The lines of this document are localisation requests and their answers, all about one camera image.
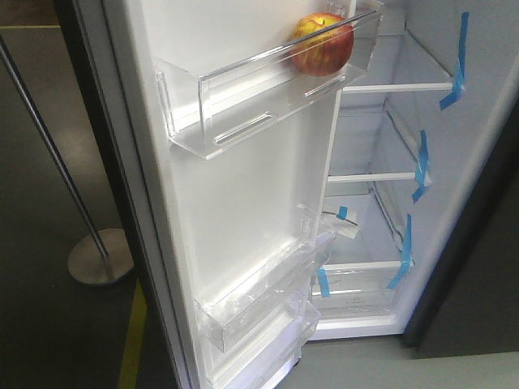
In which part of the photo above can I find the clear door bin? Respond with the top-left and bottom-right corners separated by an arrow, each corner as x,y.
157,1 -> 382,160
207,291 -> 320,388
195,203 -> 337,353

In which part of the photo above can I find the blue tape strip middle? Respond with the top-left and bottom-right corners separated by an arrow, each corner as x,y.
412,130 -> 431,203

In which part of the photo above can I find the clear fridge crisper drawer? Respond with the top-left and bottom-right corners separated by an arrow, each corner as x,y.
311,265 -> 399,319

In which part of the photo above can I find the white paper manual bag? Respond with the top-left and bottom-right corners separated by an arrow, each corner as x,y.
322,205 -> 360,239

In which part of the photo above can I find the blue tape strip top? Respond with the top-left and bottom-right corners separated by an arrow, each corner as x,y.
439,11 -> 470,111

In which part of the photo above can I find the silver floor stand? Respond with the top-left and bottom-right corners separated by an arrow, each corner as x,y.
1,41 -> 134,287

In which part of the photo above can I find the clear lower door bin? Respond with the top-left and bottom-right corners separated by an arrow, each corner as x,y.
207,291 -> 320,388

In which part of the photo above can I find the open white fridge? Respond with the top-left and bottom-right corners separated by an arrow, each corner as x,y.
314,1 -> 518,340

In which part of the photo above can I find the red yellow apple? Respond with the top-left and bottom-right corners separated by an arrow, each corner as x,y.
290,13 -> 354,77

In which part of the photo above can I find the blue tape strip lower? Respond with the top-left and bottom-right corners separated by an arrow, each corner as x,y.
387,214 -> 414,290

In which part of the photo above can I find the white fridge door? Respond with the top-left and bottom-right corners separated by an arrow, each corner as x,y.
55,1 -> 362,388

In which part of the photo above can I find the blue tape strip drawer left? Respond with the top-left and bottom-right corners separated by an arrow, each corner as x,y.
316,267 -> 331,298

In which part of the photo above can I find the yellow floor tape line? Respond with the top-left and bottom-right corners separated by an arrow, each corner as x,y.
118,280 -> 148,389

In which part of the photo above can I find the clear middle door bin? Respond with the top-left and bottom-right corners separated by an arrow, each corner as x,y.
195,203 -> 337,353

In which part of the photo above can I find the clear upper door bin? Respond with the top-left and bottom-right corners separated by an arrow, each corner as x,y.
157,1 -> 382,160

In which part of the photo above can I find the blue tape strip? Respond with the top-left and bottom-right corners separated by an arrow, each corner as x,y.
387,214 -> 414,290
412,130 -> 431,203
439,11 -> 470,111

